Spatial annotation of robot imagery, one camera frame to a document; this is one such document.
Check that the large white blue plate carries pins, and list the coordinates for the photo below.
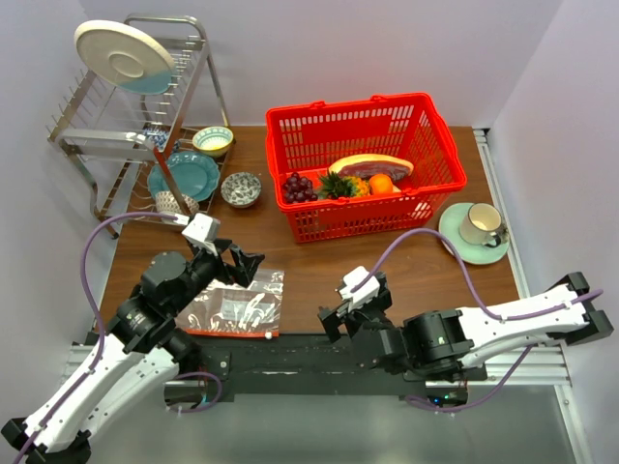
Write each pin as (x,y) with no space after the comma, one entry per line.
(124,56)

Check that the purple grape bunch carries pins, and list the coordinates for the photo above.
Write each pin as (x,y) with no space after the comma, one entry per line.
(298,189)

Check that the mint green saucer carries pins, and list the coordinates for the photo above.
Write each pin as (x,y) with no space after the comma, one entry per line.
(476,255)

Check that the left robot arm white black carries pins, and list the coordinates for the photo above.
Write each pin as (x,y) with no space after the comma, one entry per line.
(140,348)

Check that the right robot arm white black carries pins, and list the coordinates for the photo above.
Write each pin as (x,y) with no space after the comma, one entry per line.
(449,345)

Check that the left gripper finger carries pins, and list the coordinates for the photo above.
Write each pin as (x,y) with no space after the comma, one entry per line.
(222,245)
(245,265)

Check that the cream enamel mug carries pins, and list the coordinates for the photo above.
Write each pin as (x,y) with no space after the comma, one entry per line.
(484,226)

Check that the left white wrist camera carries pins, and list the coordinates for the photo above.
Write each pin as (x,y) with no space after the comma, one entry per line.
(201,232)

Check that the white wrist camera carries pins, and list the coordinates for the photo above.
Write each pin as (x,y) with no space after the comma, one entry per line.
(201,232)
(358,287)

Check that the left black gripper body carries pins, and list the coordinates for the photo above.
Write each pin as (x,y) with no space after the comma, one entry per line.
(222,269)

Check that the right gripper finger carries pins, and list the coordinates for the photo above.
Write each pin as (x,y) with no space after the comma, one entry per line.
(352,324)
(331,321)

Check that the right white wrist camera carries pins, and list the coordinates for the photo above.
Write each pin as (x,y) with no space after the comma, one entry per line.
(358,287)

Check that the black white patterned bowl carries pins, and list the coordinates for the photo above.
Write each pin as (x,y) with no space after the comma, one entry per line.
(241,190)

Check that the metal dish rack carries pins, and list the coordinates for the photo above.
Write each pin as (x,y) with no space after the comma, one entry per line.
(100,128)

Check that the blue patterned dish in rack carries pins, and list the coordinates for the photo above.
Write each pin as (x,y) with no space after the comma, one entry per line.
(158,135)

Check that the orange fruit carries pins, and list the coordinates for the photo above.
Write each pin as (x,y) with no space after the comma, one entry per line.
(381,184)

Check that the yellow rimmed teal bowl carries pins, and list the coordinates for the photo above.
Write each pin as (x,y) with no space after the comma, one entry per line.
(213,141)

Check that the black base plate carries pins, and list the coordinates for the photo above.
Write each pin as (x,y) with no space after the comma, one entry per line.
(309,362)

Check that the patterned bowl in rack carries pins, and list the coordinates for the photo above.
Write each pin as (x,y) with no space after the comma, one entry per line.
(167,205)

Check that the teal scalloped plate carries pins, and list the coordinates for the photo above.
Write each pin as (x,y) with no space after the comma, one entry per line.
(196,175)

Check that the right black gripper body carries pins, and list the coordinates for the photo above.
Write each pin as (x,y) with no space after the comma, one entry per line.
(372,312)

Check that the red plastic shopping basket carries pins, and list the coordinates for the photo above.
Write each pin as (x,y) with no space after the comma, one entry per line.
(309,138)

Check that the small toy pineapple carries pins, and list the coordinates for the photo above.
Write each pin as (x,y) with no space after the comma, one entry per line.
(333,186)

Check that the clear zip top bag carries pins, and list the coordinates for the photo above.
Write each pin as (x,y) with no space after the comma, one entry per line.
(234,311)

